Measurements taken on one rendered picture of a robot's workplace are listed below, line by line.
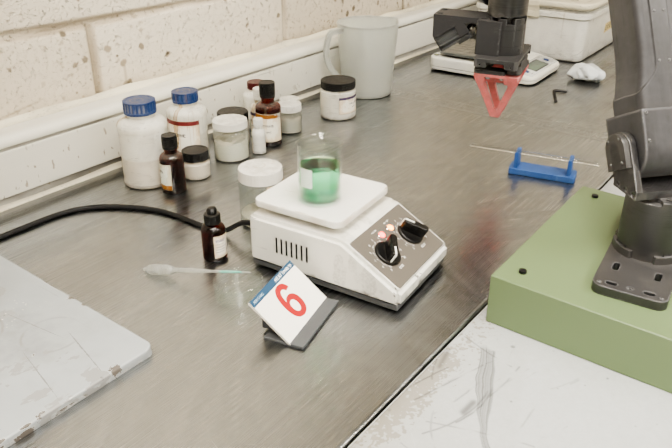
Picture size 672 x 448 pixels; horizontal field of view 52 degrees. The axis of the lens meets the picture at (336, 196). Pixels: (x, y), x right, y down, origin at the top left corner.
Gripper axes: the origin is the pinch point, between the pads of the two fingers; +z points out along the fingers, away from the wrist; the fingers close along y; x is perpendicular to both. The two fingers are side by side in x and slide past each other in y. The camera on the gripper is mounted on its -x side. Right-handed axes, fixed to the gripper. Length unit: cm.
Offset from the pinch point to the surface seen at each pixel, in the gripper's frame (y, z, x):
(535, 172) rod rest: 2.9, 8.4, 7.4
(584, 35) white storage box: -72, 6, 5
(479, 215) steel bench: 19.1, 8.6, 2.8
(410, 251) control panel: 38.9, 3.7, -0.5
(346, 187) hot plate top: 35.3, -0.8, -10.0
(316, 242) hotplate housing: 44.5, 1.5, -9.6
